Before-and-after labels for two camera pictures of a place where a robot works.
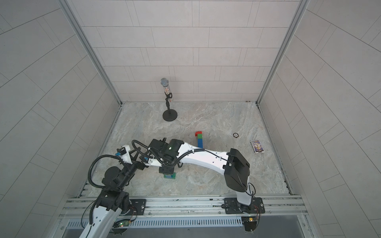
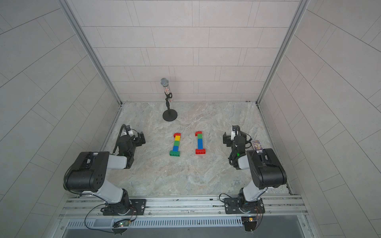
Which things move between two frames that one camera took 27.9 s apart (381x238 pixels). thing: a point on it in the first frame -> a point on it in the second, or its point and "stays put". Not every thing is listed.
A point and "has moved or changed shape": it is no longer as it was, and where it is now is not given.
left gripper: (139, 166) -> (138, 140)
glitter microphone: (164, 82) stays put
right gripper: (163, 169) -> (226, 137)
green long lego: (173, 176) has moved or changed shape
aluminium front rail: (194, 207) stays put
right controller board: (250, 223) stays put
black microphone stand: (169, 115) stays put
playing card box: (257, 146) stays put
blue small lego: (200, 143) stays put
